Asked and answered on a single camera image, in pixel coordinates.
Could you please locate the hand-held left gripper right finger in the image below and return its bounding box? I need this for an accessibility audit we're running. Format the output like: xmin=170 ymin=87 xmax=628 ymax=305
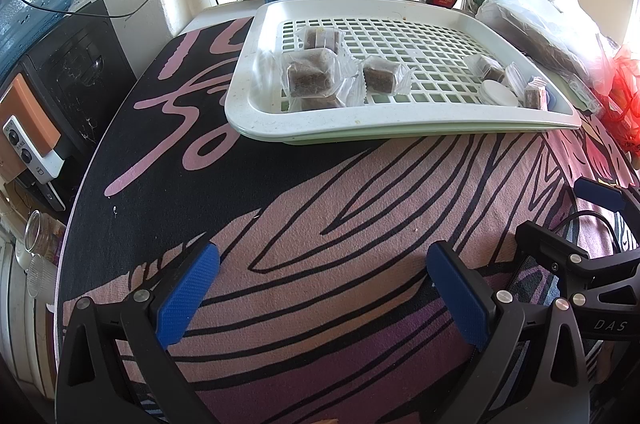
xmin=425 ymin=240 xmax=593 ymax=424

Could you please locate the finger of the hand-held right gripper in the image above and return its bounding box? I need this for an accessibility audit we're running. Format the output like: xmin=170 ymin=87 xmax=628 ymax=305
xmin=515 ymin=221 xmax=640 ymax=300
xmin=572 ymin=178 xmax=640 ymax=250

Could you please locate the red plastic bag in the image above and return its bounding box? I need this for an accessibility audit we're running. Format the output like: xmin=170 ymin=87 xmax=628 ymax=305
xmin=595 ymin=46 xmax=640 ymax=170

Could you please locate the clear plastic bag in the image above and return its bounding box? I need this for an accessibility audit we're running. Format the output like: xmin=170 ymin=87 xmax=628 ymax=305
xmin=475 ymin=0 xmax=621 ymax=80

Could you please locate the wood-sided speaker with knobs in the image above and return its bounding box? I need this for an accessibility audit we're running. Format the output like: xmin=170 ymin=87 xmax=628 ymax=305
xmin=0 ymin=74 xmax=68 ymax=212

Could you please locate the clear glass cup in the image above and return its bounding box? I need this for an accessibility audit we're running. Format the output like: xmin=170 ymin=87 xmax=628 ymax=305
xmin=25 ymin=254 xmax=58 ymax=300

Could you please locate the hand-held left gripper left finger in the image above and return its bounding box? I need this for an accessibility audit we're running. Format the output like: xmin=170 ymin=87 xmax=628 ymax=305
xmin=55 ymin=240 xmax=222 ymax=424

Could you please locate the glass jar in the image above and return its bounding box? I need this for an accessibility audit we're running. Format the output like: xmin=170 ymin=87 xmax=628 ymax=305
xmin=22 ymin=210 xmax=66 ymax=255

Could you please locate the white round cap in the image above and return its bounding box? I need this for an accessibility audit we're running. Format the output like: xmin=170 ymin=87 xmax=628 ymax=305
xmin=480 ymin=79 xmax=518 ymax=107

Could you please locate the black cable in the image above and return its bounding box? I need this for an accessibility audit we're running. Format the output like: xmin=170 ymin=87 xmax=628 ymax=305
xmin=552 ymin=209 xmax=626 ymax=250

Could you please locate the printed blanket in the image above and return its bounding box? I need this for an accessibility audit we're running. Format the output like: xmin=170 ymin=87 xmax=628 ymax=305
xmin=55 ymin=16 xmax=640 ymax=424

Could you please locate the white perforated plastic tray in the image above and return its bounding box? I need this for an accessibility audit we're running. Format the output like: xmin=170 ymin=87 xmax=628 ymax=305
xmin=224 ymin=0 xmax=583 ymax=141

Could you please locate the pale green plastic tray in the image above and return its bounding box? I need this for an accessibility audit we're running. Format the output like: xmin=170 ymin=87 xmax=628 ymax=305
xmin=235 ymin=124 xmax=583 ymax=147

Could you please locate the black water dispenser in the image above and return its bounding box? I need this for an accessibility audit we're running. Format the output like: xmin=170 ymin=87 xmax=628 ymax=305
xmin=20 ymin=0 xmax=138 ymax=150

